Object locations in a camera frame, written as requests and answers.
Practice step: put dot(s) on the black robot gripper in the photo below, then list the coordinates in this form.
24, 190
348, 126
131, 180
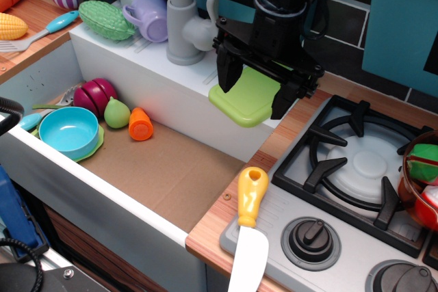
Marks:
294, 68

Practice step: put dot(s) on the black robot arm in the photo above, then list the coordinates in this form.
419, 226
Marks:
272, 45

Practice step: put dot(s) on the light green cutting board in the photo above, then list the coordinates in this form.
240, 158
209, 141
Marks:
249, 102

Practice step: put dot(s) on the grey toy faucet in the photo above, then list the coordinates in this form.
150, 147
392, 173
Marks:
190, 37

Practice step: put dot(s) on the orange toy carrot piece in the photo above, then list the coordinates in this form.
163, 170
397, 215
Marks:
140, 125

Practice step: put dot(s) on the lavender toy mug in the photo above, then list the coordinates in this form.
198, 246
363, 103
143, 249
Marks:
150, 17

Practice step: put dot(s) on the green toy pear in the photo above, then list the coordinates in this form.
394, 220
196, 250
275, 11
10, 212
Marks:
116, 114

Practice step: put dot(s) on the teal plastic bin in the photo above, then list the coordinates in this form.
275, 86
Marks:
401, 43

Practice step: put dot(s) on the grey toy stove top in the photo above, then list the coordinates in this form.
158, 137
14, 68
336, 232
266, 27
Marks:
358, 255

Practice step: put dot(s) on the magenta toy red onion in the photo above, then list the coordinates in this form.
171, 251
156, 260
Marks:
94, 96

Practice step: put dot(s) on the green toy bitter gourd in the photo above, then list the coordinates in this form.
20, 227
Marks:
106, 20

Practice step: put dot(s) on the dark grey stove knob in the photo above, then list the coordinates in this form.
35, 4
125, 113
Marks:
311, 244

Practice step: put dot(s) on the green toy vegetable piece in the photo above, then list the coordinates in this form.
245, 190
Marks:
422, 163

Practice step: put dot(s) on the blue toy bowl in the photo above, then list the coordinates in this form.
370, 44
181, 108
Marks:
77, 116

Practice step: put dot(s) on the black stove burner grate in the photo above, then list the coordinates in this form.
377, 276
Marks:
347, 163

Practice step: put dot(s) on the copper toy pot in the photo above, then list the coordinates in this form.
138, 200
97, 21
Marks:
409, 189

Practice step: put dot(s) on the red white toy food piece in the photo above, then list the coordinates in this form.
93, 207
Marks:
426, 207

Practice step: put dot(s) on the light green toy plate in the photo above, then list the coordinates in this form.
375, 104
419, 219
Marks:
77, 143

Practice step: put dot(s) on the yellow toy corn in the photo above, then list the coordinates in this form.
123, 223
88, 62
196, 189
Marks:
12, 27

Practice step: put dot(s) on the blue clamp device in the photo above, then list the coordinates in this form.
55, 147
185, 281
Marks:
18, 221

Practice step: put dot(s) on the yellow handled white toy knife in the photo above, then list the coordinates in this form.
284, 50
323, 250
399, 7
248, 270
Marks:
252, 248

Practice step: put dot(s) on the blue handled grey fork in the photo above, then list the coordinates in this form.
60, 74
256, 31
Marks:
31, 121

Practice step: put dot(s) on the blue handled grey spatula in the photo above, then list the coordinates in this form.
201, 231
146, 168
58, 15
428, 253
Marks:
59, 23

